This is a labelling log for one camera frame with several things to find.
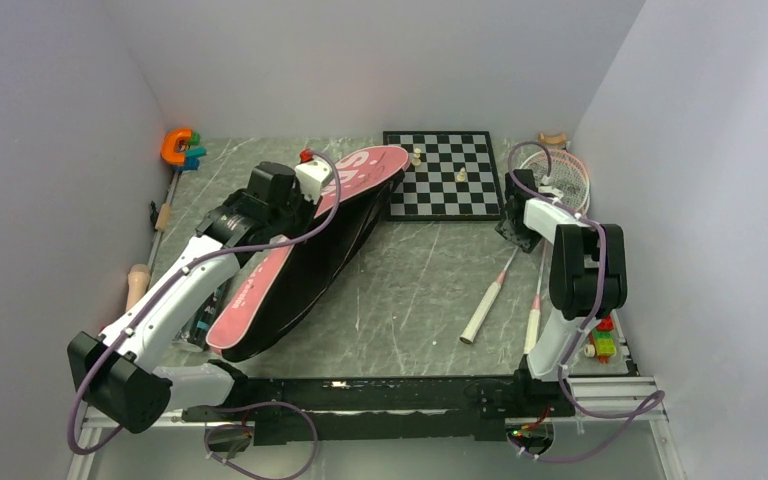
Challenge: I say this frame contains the wooden rolling pin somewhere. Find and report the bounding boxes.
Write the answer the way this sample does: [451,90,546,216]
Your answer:
[125,264,151,311]

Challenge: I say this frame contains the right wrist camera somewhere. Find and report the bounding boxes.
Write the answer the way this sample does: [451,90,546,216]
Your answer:
[538,185,564,201]

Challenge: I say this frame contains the pink badminton racket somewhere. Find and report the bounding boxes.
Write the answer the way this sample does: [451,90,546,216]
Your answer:
[521,149,590,354]
[459,146,592,346]

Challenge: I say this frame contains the pink racket bag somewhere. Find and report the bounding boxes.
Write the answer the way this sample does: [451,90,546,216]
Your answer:
[206,145,410,362]

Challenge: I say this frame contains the colourful toy blocks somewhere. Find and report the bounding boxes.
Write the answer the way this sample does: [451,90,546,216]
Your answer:
[582,315,620,364]

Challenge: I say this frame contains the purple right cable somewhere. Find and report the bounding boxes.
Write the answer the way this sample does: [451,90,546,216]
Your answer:
[506,140,667,465]

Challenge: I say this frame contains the teal blue toy blocks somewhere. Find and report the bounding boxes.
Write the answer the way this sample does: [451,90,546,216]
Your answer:
[179,146,207,171]

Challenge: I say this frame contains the orange C-shaped toy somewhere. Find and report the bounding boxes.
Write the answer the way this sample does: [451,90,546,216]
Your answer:
[160,127,200,166]

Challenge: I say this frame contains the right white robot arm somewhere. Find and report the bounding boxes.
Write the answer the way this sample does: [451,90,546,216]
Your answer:
[496,169,628,415]

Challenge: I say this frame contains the black white chessboard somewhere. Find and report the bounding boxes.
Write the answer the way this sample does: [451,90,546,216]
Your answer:
[382,130,504,221]

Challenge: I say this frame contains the black front rail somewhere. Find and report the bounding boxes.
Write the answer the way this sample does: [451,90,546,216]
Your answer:
[182,370,576,446]

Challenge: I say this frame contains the black shuttlecock tube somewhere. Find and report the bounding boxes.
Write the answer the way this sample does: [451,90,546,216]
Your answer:
[173,280,231,352]

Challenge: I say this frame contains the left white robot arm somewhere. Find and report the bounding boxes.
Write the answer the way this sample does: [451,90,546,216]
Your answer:
[67,158,339,433]

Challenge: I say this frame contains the small wooden object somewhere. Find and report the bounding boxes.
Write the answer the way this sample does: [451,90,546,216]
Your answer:
[538,132,569,149]

